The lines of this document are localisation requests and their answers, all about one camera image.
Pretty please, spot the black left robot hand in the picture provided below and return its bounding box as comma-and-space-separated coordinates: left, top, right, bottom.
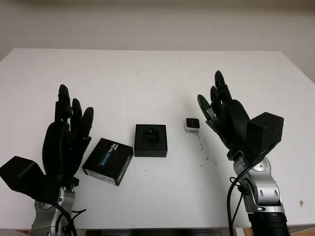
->
40, 84, 95, 187

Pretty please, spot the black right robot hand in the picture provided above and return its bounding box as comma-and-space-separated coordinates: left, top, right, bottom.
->
196, 70, 254, 159

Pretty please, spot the small silver camera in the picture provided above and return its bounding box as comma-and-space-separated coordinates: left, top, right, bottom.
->
185, 118, 200, 134

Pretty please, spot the black RealSense box lid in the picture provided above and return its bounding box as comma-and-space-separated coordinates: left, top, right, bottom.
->
82, 137, 134, 187

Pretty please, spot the black box base with insert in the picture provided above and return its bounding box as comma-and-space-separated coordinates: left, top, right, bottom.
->
134, 123, 168, 158

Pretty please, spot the dark robot torso edge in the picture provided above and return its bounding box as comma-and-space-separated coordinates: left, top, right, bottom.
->
85, 230, 223, 236

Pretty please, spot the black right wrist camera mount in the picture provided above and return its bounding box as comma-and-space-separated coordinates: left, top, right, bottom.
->
246, 112, 285, 161

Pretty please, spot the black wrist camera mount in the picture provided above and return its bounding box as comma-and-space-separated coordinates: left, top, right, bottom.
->
0, 155, 63, 205
246, 112, 285, 161

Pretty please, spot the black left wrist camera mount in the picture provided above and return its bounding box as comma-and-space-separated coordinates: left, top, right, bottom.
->
0, 155, 63, 205

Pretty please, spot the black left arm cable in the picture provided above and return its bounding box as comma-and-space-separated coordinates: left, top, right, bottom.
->
51, 203, 87, 236

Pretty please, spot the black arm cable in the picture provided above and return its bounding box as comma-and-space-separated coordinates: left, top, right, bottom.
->
51, 203, 87, 236
227, 159, 254, 236

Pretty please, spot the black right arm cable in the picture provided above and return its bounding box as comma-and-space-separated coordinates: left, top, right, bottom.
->
227, 159, 254, 236

